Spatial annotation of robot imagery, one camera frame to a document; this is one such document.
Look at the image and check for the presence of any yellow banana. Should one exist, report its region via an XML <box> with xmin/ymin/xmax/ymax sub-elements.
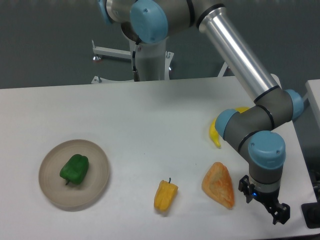
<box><xmin>208</xmin><ymin>106</ymin><xmax>250</xmax><ymax>149</ymax></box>

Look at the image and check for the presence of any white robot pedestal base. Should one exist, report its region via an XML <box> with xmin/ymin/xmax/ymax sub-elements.
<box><xmin>92</xmin><ymin>22</ymin><xmax>231</xmax><ymax>83</ymax></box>

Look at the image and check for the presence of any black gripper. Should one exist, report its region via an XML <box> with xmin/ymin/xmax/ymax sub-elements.
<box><xmin>238</xmin><ymin>175</ymin><xmax>291</xmax><ymax>225</ymax></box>

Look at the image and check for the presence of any yellow bell pepper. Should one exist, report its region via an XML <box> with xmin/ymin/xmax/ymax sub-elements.
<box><xmin>153</xmin><ymin>178</ymin><xmax>179</xmax><ymax>212</ymax></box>

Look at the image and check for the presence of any beige round plate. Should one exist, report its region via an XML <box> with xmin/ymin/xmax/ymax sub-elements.
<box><xmin>38</xmin><ymin>139</ymin><xmax>111</xmax><ymax>212</ymax></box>

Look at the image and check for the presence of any white side table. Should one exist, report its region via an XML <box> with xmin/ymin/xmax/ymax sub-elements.
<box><xmin>291</xmin><ymin>79</ymin><xmax>320</xmax><ymax>126</ymax></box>

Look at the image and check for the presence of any green bell pepper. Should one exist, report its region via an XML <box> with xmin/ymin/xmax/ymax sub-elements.
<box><xmin>59</xmin><ymin>154</ymin><xmax>89</xmax><ymax>186</ymax></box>

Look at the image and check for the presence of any orange triangular pastry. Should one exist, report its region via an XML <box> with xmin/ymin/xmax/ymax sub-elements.
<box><xmin>201</xmin><ymin>162</ymin><xmax>235</xmax><ymax>209</ymax></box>

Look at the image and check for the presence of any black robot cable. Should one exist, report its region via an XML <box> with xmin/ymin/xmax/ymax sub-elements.
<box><xmin>131</xmin><ymin>34</ymin><xmax>141</xmax><ymax>82</ymax></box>

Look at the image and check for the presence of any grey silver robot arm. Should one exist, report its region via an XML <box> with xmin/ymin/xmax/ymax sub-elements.
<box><xmin>97</xmin><ymin>0</ymin><xmax>304</xmax><ymax>224</ymax></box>

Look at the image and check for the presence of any black device at edge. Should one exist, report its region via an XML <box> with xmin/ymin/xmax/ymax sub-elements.
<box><xmin>301</xmin><ymin>202</ymin><xmax>320</xmax><ymax>229</ymax></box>

